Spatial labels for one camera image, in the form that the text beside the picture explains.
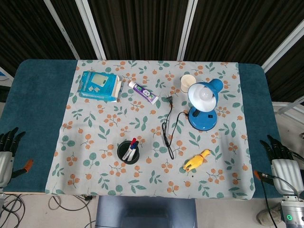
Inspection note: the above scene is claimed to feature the black lamp power cable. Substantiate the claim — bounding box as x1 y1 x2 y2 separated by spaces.
161 95 190 160

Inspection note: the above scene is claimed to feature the white partition frame post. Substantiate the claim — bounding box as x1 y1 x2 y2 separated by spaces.
261 23 304 73
43 0 81 60
177 0 198 60
75 0 107 60

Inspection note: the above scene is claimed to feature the white paper cup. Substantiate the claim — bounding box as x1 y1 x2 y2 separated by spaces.
180 74 197 94

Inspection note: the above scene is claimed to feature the white worn shoe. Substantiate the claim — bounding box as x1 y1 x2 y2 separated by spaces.
256 203 284 225

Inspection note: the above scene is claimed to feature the white metal frame rail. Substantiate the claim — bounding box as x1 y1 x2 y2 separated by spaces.
272 101 304 116

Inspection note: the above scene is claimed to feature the red cap marker pen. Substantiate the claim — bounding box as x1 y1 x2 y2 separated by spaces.
122 137 137 160

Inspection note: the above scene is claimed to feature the blue capped marker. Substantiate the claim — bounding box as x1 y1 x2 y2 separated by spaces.
127 142 138 162

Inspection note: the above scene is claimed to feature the teal fabric table cover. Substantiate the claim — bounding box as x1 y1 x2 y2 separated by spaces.
0 58 282 199

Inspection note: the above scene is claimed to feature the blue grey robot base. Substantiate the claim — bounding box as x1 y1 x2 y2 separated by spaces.
95 196 198 228

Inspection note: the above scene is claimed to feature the grey right hand cable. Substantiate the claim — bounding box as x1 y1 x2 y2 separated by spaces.
273 176 299 198

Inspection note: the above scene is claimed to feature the floral fruit print tablecloth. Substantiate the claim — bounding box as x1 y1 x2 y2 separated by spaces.
45 59 256 200

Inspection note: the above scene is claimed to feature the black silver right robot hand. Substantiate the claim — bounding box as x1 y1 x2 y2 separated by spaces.
253 134 304 197

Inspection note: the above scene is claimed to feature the black floor cable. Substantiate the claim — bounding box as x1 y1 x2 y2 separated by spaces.
0 193 26 228

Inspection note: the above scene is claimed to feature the blue desk lamp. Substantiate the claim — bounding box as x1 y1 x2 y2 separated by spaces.
187 78 224 131

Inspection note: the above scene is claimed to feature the yellow rubber chicken toy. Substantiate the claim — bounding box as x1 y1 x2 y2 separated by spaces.
182 149 211 172

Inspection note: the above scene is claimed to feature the grey floor cable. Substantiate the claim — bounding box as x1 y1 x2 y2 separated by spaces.
48 194 96 228

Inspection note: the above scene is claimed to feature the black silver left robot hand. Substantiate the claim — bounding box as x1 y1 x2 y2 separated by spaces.
0 127 34 188

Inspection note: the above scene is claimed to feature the black mesh pen holder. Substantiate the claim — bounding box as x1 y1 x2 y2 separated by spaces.
116 140 140 164

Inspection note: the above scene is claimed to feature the black right hand cable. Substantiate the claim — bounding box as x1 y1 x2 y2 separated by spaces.
260 172 278 228

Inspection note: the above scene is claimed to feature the purple white toothpaste tube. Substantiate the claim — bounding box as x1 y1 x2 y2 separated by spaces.
128 80 159 105

